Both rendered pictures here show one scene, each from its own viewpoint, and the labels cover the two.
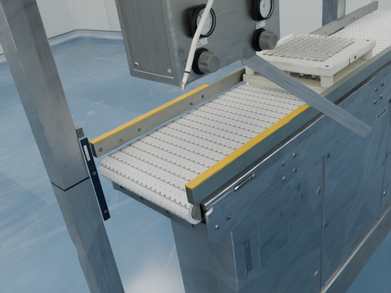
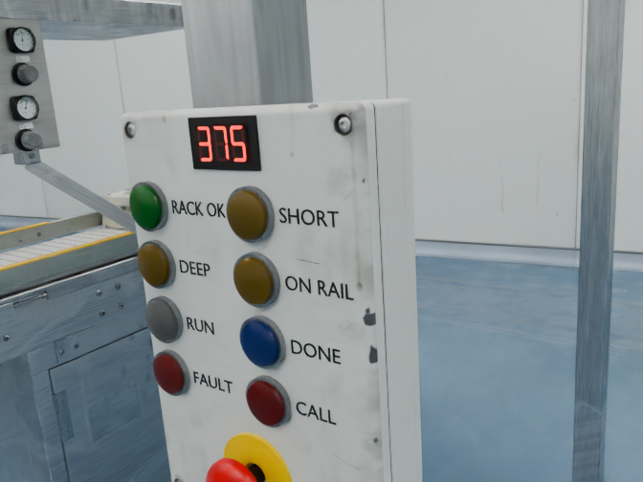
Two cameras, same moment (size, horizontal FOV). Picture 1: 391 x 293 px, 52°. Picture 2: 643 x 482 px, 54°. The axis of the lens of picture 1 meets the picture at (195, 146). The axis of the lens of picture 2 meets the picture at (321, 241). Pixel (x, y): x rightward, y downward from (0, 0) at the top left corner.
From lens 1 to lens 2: 0.57 m
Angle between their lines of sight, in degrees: 18
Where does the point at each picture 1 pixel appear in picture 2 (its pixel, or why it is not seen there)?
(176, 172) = not seen: outside the picture
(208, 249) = (14, 409)
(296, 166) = (123, 301)
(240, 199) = (25, 319)
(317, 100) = (119, 215)
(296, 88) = (92, 200)
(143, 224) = not seen: hidden behind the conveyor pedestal
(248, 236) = (64, 389)
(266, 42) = (25, 140)
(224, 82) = (73, 222)
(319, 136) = not seen: hidden behind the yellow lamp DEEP
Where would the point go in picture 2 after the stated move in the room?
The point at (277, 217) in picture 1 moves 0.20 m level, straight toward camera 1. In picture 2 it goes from (117, 374) to (79, 429)
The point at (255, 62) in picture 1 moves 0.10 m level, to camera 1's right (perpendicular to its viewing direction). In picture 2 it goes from (40, 169) to (105, 164)
